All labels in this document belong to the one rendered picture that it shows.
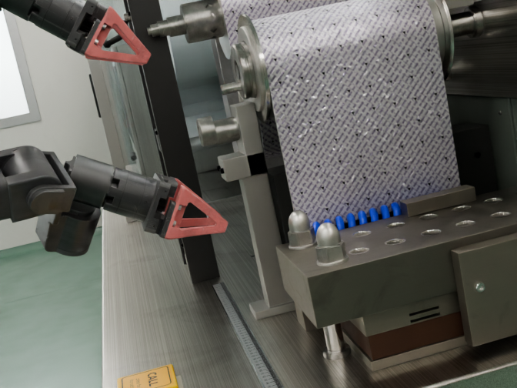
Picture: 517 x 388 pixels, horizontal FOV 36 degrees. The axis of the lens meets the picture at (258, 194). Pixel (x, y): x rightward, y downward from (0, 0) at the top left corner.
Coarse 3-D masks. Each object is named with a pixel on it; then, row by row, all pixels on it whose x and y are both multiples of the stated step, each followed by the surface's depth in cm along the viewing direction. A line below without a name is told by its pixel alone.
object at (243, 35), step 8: (432, 0) 105; (432, 8) 105; (440, 16) 104; (440, 24) 104; (240, 32) 106; (248, 32) 102; (440, 32) 104; (240, 40) 107; (248, 40) 101; (440, 40) 105; (248, 48) 103; (440, 48) 105; (256, 56) 100; (440, 56) 106; (256, 64) 100; (256, 72) 101; (256, 80) 102; (256, 96) 105; (256, 104) 106
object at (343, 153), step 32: (352, 96) 103; (384, 96) 104; (416, 96) 105; (288, 128) 102; (320, 128) 103; (352, 128) 103; (384, 128) 104; (416, 128) 105; (448, 128) 106; (288, 160) 102; (320, 160) 103; (352, 160) 104; (384, 160) 105; (416, 160) 106; (448, 160) 107; (320, 192) 104; (352, 192) 105; (384, 192) 106; (416, 192) 107; (320, 224) 105
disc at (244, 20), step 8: (240, 16) 105; (240, 24) 107; (248, 24) 101; (256, 40) 99; (256, 48) 100; (264, 64) 99; (264, 72) 99; (264, 80) 100; (264, 88) 101; (264, 96) 102; (264, 104) 103; (256, 112) 110; (264, 112) 105; (264, 120) 106
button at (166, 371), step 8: (160, 368) 96; (168, 368) 96; (128, 376) 95; (136, 376) 95; (144, 376) 94; (152, 376) 94; (160, 376) 93; (168, 376) 93; (120, 384) 94; (128, 384) 93; (136, 384) 93; (144, 384) 92; (152, 384) 92; (160, 384) 91; (168, 384) 91; (176, 384) 91
